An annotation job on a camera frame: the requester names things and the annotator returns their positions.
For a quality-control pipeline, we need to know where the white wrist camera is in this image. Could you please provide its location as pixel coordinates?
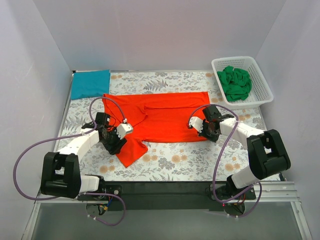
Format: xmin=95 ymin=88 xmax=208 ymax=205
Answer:
xmin=116 ymin=123 xmax=134 ymax=140
xmin=188 ymin=116 xmax=204 ymax=133

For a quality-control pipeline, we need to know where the folded teal t shirt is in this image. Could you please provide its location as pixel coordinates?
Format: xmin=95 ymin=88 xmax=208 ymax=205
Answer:
xmin=70 ymin=69 xmax=111 ymax=100

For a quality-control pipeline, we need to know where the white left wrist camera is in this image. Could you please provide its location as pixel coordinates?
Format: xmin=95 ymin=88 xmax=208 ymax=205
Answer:
xmin=116 ymin=123 xmax=134 ymax=140

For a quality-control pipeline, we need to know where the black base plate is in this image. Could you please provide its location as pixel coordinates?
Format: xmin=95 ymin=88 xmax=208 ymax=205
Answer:
xmin=77 ymin=181 xmax=257 ymax=212

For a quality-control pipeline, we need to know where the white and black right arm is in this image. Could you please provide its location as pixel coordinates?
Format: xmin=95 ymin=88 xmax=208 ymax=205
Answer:
xmin=188 ymin=104 xmax=291 ymax=203

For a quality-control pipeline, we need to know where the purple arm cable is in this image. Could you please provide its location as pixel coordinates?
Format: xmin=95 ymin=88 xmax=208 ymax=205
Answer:
xmin=12 ymin=96 xmax=127 ymax=227
xmin=186 ymin=104 xmax=263 ymax=219

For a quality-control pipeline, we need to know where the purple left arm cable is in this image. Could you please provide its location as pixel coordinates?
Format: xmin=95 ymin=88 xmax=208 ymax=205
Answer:
xmin=12 ymin=96 xmax=127 ymax=227

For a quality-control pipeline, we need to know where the white plastic basket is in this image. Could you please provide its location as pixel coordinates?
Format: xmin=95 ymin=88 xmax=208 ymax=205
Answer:
xmin=211 ymin=56 xmax=274 ymax=110

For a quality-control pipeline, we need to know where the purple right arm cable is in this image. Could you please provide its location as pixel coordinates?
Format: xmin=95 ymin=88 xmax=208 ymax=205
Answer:
xmin=186 ymin=104 xmax=263 ymax=219

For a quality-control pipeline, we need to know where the orange t shirt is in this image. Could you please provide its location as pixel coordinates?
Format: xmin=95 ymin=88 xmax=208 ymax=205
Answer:
xmin=102 ymin=91 xmax=210 ymax=167

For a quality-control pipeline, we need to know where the crumpled green t shirt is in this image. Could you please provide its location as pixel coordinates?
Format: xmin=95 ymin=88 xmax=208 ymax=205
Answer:
xmin=217 ymin=65 xmax=252 ymax=103

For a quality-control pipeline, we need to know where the aluminium frame rail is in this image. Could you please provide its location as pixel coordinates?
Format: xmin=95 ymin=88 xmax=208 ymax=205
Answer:
xmin=37 ymin=181 xmax=301 ymax=203

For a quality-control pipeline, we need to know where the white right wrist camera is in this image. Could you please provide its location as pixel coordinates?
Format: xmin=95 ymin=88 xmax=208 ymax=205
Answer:
xmin=188 ymin=116 xmax=204 ymax=133

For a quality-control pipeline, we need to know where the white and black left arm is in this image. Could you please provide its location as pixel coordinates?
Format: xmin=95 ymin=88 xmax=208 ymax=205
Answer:
xmin=40 ymin=112 xmax=133 ymax=199

